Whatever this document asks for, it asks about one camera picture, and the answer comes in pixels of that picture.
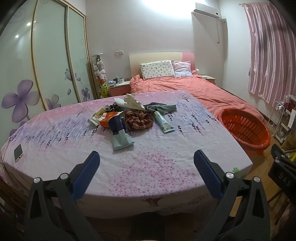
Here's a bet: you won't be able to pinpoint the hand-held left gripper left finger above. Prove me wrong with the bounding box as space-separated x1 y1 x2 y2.
23 151 102 241

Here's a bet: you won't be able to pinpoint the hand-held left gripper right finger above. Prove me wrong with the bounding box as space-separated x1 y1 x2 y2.
194 149 271 241

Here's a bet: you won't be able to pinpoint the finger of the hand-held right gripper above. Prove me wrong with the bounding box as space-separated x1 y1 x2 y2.
271 144 290 163

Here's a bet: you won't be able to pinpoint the orange plastic basket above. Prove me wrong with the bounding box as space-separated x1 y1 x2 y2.
218 108 271 158

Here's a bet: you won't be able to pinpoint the black white patterned packet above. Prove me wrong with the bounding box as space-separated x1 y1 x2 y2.
107 104 126 113

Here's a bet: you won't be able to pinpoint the yellow cardboard box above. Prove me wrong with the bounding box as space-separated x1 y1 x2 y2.
281 134 296 161

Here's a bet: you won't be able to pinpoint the blue green packet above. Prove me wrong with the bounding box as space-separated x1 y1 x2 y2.
109 117 135 151

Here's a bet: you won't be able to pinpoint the pink floral tablecloth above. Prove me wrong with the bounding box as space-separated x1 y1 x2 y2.
0 90 253 218

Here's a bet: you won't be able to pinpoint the yellow green packet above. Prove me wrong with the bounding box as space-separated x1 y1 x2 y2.
87 107 109 127

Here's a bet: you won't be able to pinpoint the green cream tube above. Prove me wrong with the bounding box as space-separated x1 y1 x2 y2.
153 111 175 133

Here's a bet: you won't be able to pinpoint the white smartphone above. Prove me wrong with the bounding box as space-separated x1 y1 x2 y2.
14 144 23 162

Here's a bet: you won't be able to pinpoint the brown plaid cloth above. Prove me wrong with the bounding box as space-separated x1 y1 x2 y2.
125 110 154 131

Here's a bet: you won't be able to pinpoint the green cloth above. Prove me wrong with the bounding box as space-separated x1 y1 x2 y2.
147 104 177 115

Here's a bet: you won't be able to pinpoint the bed with salmon duvet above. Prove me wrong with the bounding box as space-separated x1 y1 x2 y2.
129 73 269 126

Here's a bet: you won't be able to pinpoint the pink nightstand with clutter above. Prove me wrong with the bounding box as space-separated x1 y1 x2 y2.
108 80 131 97

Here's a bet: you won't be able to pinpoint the pink striped curtain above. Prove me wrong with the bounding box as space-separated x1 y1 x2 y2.
242 2 296 107

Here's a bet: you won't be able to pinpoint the plush toy tower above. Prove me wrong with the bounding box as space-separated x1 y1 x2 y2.
92 53 110 99

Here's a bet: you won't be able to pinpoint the striped purple pillow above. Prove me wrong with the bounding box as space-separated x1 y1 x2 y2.
171 60 193 77

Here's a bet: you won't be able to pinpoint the floral white pillow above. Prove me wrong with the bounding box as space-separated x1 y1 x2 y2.
140 60 175 81

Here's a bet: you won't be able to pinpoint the flower print sliding wardrobe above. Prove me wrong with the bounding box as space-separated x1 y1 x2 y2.
0 0 97 139

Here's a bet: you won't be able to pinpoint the cream pink headboard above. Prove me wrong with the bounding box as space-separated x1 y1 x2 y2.
129 52 195 78

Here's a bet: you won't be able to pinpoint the white air conditioner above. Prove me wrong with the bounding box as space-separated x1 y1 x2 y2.
194 3 220 18

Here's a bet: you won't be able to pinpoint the white wire rack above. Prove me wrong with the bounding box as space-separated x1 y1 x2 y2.
268 101 296 144

